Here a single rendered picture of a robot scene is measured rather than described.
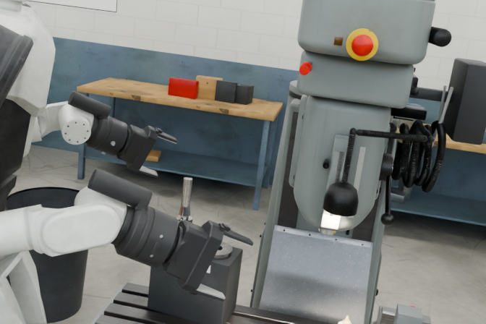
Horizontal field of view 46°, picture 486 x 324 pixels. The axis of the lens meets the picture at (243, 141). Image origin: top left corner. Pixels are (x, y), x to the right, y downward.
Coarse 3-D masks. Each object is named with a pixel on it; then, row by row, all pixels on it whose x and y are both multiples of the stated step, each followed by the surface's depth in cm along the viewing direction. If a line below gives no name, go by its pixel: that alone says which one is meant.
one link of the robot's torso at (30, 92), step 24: (0, 0) 96; (24, 0) 98; (0, 24) 88; (24, 24) 90; (48, 48) 94; (24, 72) 90; (48, 72) 95; (24, 96) 91; (0, 120) 93; (24, 120) 96; (0, 144) 95; (24, 144) 99; (0, 168) 97
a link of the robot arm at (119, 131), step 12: (120, 132) 137; (132, 132) 139; (144, 132) 142; (156, 132) 142; (108, 144) 136; (120, 144) 137; (132, 144) 140; (144, 144) 141; (120, 156) 140; (132, 156) 141; (144, 156) 142; (132, 168) 143
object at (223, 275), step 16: (224, 256) 149; (240, 256) 155; (160, 272) 152; (208, 272) 147; (224, 272) 146; (160, 288) 153; (176, 288) 151; (224, 288) 147; (160, 304) 154; (176, 304) 153; (192, 304) 151; (208, 304) 149; (224, 304) 148; (192, 320) 152; (208, 320) 150; (224, 320) 151
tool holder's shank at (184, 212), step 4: (184, 180) 150; (188, 180) 149; (184, 184) 150; (188, 184) 150; (184, 188) 150; (188, 188) 150; (184, 192) 150; (188, 192) 150; (184, 196) 151; (188, 196) 151; (184, 200) 151; (188, 200) 151; (184, 204) 151; (188, 204) 151; (180, 208) 152; (184, 208) 151; (188, 208) 152; (180, 212) 152; (184, 212) 151; (188, 212) 152; (180, 216) 153; (184, 216) 152; (188, 216) 153
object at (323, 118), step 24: (312, 96) 130; (312, 120) 128; (336, 120) 126; (360, 120) 125; (384, 120) 126; (312, 144) 129; (360, 144) 127; (384, 144) 129; (312, 168) 130; (360, 168) 128; (312, 192) 131; (360, 192) 129; (312, 216) 133; (360, 216) 132
